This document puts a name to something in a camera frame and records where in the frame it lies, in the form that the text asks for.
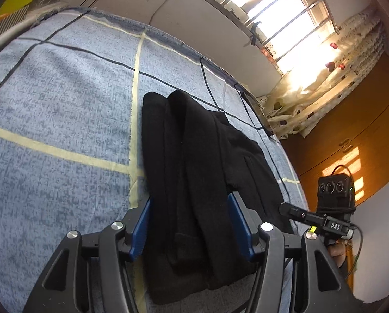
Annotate black pants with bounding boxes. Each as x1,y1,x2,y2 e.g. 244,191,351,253
142,91,293,304

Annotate person's right hand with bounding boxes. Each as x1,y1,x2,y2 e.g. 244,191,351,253
327,240,346,267

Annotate wooden wardrobe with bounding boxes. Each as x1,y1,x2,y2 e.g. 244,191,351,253
278,50,389,296

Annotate cream heart-print curtain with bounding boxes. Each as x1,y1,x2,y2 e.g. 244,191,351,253
260,7,387,139

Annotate blue checked bed sheet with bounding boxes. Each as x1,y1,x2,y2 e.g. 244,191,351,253
0,8,307,312

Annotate barred window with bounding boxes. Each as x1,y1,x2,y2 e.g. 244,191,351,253
204,0,338,73

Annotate striped box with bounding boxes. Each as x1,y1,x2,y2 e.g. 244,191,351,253
0,4,29,35

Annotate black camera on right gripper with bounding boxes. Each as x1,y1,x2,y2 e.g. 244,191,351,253
316,173,356,222

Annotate white hanging cable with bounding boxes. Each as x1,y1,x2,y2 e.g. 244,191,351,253
146,0,185,26

